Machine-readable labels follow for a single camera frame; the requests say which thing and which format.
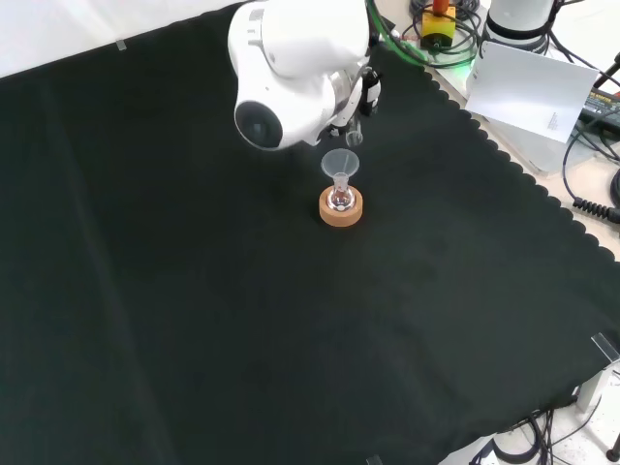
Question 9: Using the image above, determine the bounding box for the metal table bracket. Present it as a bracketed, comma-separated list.
[574, 331, 620, 414]

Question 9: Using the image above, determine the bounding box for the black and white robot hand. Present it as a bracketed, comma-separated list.
[358, 67, 385, 117]

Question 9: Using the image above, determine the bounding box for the green cable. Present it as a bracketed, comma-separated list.
[365, 0, 430, 65]

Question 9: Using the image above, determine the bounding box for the clear round-bottom flask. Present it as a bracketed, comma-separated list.
[326, 172, 355, 212]

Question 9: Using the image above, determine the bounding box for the black power adapter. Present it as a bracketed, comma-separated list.
[578, 88, 620, 128]

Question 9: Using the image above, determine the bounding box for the black bench cloth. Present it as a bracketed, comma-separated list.
[0, 0, 620, 465]

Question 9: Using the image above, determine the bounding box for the yellow stop button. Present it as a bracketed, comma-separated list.
[419, 0, 458, 51]

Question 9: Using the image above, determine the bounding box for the cork ring stand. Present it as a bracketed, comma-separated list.
[318, 186, 365, 229]

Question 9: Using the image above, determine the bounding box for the clear glass graduated cylinder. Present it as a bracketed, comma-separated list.
[344, 113, 365, 149]

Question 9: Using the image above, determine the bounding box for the black coiled cable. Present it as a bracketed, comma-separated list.
[561, 120, 620, 225]

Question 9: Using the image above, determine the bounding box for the clear plastic funnel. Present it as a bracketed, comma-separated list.
[320, 148, 361, 189]

